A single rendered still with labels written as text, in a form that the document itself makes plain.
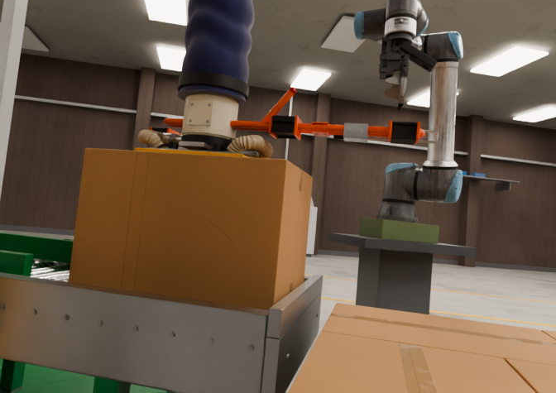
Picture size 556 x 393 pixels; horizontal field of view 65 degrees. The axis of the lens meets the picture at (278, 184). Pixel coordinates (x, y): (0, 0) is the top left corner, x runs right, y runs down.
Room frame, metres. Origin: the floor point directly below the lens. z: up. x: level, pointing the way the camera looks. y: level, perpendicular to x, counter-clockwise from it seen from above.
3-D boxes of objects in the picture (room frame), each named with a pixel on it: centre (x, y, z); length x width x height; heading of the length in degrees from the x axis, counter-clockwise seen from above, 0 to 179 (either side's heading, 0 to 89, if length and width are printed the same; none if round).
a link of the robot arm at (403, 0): (1.26, -0.32, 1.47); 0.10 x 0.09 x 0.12; 149
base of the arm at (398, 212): (2.06, -0.57, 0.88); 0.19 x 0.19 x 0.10
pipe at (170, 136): (1.38, 0.24, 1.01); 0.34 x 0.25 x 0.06; 77
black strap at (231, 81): (1.39, 0.23, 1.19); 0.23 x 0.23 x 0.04
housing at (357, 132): (1.28, -0.22, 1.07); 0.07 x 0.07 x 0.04; 77
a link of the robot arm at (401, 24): (1.26, -0.32, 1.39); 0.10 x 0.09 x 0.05; 167
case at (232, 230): (1.36, 0.22, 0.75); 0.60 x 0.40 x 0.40; 76
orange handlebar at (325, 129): (1.45, 0.02, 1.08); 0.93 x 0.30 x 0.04; 77
